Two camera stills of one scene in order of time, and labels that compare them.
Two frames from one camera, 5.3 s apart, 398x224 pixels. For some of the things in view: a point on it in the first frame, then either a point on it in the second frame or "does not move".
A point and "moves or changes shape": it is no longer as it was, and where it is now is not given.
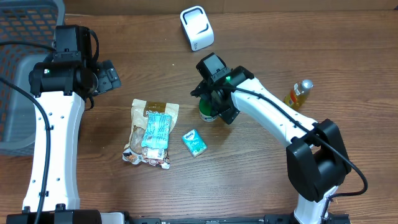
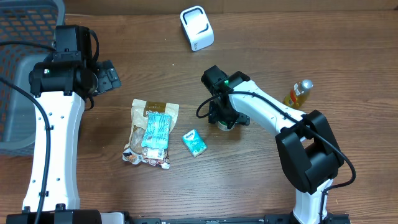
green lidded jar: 203,111 moves or changes shape
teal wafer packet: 157,130 does not move
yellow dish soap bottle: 296,97 does not move
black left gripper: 107,76 does not move
